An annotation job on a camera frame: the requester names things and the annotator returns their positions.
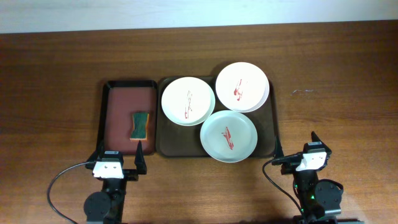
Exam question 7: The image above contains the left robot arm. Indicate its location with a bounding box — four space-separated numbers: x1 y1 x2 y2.
83 142 147 223

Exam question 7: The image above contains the small black red tray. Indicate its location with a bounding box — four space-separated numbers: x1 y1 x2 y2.
96 80 157 155

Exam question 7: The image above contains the green orange sponge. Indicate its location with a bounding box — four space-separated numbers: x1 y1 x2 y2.
130 112 149 141

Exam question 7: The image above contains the white plate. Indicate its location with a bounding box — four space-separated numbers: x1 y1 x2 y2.
215 62 270 113
161 77 216 126

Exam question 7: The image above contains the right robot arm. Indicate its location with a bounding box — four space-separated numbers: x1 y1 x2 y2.
271 132 344 223

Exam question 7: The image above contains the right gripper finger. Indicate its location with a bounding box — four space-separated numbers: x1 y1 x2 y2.
311 131 332 156
274 136 284 159

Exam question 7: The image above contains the pale blue plate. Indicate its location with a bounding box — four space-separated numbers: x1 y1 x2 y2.
200 110 258 163

